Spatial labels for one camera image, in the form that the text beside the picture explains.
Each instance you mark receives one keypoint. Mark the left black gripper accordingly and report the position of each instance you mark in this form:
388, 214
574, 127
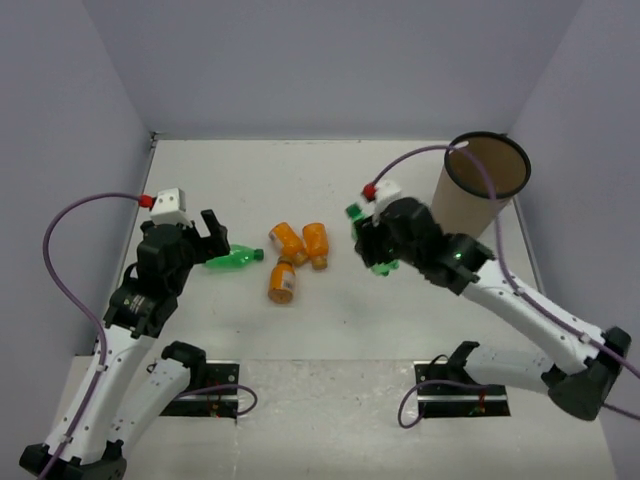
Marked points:
215, 244

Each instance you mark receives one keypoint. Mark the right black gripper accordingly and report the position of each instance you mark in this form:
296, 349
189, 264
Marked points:
369, 239

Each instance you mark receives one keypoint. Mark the green bottle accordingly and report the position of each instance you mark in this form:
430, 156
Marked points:
240, 256
355, 213

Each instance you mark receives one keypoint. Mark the orange bottle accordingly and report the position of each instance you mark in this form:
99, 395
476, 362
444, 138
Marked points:
317, 245
288, 243
282, 281

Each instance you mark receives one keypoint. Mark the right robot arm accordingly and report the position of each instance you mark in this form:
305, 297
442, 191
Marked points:
577, 363

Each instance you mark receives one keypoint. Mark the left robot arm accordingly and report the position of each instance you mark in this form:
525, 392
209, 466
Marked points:
97, 432

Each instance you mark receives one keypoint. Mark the brown cardboard bin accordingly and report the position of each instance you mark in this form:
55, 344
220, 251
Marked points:
480, 175

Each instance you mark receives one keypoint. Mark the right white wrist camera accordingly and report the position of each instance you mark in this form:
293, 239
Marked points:
387, 190

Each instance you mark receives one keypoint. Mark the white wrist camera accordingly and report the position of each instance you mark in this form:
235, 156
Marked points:
169, 208
387, 190

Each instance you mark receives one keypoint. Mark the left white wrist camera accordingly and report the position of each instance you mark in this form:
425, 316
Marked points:
169, 208

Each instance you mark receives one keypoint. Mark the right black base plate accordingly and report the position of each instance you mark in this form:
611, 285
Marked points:
448, 401

